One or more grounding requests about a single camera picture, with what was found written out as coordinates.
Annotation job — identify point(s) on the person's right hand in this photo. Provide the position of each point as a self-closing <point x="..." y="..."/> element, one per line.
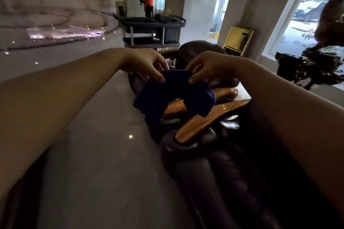
<point x="215" y="66"/>

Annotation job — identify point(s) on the person's left hand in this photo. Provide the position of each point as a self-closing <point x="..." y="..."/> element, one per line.
<point x="139" y="61"/>

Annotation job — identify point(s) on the person's left thumb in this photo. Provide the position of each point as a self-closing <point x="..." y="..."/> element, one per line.
<point x="157" y="75"/>

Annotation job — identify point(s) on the person's right thumb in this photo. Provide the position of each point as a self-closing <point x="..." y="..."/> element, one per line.
<point x="195" y="78"/>

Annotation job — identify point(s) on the dark blue cloth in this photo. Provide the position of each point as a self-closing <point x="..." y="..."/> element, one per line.
<point x="172" y="94"/>

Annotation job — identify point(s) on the person's right forearm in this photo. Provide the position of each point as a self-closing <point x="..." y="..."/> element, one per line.
<point x="293" y="124"/>

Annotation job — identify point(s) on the person's left forearm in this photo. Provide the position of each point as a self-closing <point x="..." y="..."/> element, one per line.
<point x="59" y="102"/>

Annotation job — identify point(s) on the grey cleaning cart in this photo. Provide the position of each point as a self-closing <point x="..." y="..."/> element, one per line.
<point x="150" y="29"/>

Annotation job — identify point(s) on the gold sign stand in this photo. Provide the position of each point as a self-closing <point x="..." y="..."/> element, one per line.
<point x="237" y="39"/>

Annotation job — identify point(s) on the dark potted plant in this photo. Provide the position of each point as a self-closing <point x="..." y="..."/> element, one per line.
<point x="306" y="67"/>

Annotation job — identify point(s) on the parked car outside window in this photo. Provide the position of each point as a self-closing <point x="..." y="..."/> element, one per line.
<point x="313" y="6"/>

